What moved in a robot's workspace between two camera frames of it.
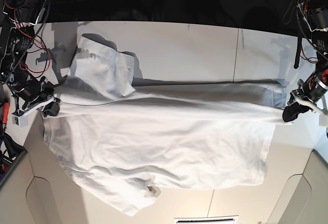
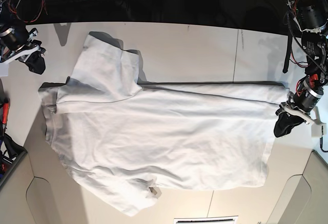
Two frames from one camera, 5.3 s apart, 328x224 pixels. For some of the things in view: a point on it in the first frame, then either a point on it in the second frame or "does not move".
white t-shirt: (128, 141) does not move
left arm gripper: (34, 95) to (16, 42)
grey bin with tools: (11, 153) does not move
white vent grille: (213, 220) does not move
